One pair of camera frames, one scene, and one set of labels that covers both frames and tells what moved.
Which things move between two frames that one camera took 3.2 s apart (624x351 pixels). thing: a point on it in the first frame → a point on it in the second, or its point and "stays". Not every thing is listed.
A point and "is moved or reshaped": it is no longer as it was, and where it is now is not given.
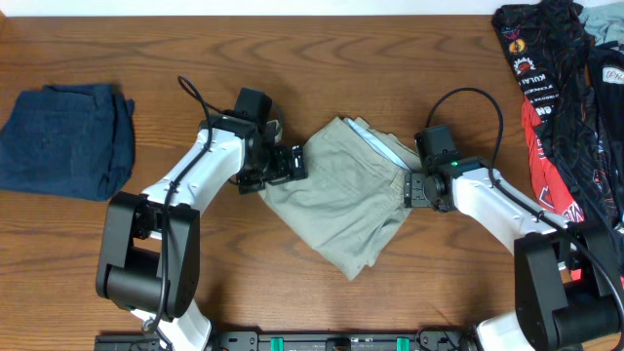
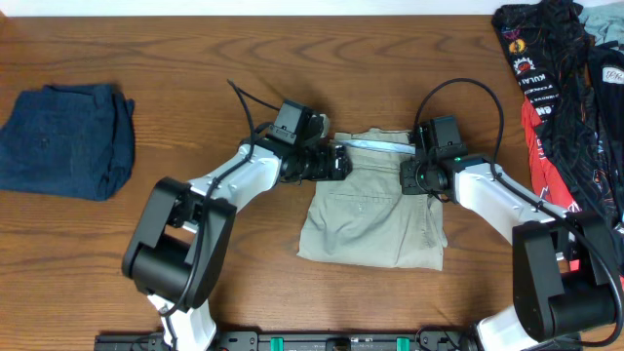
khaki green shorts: x=353 y=197 is moved or reshaped
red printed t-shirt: x=550 y=190 stays
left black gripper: x=281 y=166 → x=338 y=163
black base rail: x=300 y=341 stays
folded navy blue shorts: x=68 y=140 stays
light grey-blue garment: x=604 y=21 stays
